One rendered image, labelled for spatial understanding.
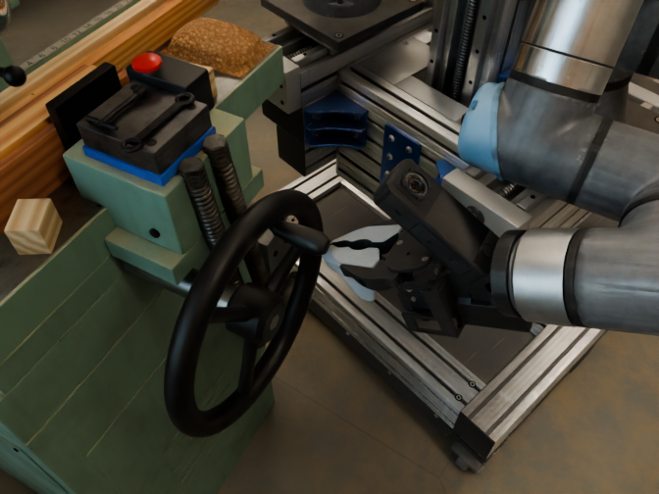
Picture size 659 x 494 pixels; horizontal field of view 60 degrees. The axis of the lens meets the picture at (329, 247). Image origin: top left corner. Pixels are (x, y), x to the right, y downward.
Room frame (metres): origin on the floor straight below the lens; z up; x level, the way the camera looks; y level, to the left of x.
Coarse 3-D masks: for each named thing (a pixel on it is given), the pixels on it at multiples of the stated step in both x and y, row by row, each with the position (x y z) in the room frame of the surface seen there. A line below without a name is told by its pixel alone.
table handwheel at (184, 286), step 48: (288, 192) 0.43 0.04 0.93; (240, 240) 0.34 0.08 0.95; (192, 288) 0.30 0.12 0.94; (240, 288) 0.37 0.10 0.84; (192, 336) 0.27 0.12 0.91; (240, 336) 0.33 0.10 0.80; (288, 336) 0.40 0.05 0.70; (192, 384) 0.25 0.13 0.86; (240, 384) 0.32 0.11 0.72; (192, 432) 0.23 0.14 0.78
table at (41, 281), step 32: (224, 96) 0.64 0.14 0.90; (256, 96) 0.69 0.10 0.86; (64, 192) 0.46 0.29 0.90; (256, 192) 0.51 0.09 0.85; (64, 224) 0.41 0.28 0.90; (96, 224) 0.42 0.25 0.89; (224, 224) 0.45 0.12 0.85; (0, 256) 0.37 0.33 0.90; (32, 256) 0.37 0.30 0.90; (64, 256) 0.37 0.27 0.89; (96, 256) 0.40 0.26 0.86; (128, 256) 0.40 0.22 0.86; (160, 256) 0.39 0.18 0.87; (192, 256) 0.40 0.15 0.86; (0, 288) 0.33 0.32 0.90; (32, 288) 0.34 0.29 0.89; (64, 288) 0.36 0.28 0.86; (0, 320) 0.30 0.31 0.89; (32, 320) 0.32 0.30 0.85; (0, 352) 0.28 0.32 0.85
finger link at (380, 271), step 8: (344, 264) 0.34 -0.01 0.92; (384, 264) 0.32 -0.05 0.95; (344, 272) 0.33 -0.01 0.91; (352, 272) 0.32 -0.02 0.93; (360, 272) 0.32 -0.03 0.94; (368, 272) 0.31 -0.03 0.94; (376, 272) 0.31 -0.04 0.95; (384, 272) 0.31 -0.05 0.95; (392, 272) 0.30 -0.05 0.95; (400, 272) 0.30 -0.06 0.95; (408, 272) 0.31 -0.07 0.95; (360, 280) 0.31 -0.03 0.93; (368, 280) 0.31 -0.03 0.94; (376, 280) 0.30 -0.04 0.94; (384, 280) 0.30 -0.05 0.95; (392, 280) 0.30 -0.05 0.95; (400, 280) 0.30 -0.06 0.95; (368, 288) 0.31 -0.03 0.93; (376, 288) 0.30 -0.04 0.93; (384, 288) 0.30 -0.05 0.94
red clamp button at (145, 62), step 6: (144, 54) 0.53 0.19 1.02; (150, 54) 0.53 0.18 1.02; (132, 60) 0.53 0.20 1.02; (138, 60) 0.52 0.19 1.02; (144, 60) 0.52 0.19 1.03; (150, 60) 0.52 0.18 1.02; (156, 60) 0.52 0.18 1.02; (132, 66) 0.52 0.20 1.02; (138, 66) 0.51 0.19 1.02; (144, 66) 0.51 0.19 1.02; (150, 66) 0.51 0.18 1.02; (156, 66) 0.52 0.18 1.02; (144, 72) 0.51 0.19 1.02; (150, 72) 0.52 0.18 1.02
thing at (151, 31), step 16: (176, 0) 0.82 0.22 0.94; (192, 0) 0.84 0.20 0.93; (208, 0) 0.87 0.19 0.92; (160, 16) 0.77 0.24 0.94; (176, 16) 0.80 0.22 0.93; (192, 16) 0.83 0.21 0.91; (128, 32) 0.73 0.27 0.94; (144, 32) 0.74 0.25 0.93; (160, 32) 0.76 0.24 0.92; (112, 48) 0.69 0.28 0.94; (128, 48) 0.71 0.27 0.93; (144, 48) 0.73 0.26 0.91; (80, 64) 0.65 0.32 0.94; (96, 64) 0.66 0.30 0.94; (128, 64) 0.70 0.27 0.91
